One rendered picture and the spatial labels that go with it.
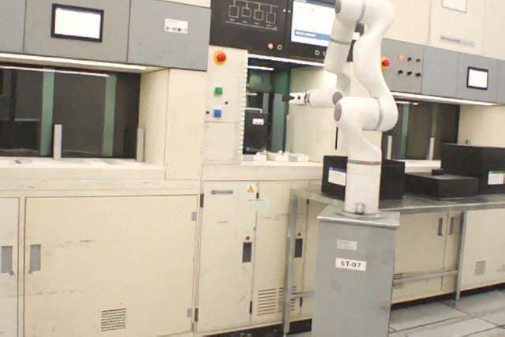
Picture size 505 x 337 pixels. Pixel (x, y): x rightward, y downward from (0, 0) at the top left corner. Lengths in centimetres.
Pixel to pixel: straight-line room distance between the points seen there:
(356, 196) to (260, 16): 102
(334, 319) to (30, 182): 125
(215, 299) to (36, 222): 89
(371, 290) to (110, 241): 107
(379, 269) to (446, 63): 172
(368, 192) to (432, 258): 153
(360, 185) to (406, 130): 185
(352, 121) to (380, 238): 41
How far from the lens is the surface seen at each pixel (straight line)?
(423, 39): 317
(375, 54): 193
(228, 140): 239
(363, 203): 188
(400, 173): 242
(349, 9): 194
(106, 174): 221
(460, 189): 264
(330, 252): 185
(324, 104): 222
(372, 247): 183
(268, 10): 252
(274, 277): 264
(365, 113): 185
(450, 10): 335
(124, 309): 238
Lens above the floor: 108
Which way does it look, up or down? 3 degrees down
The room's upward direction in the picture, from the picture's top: 3 degrees clockwise
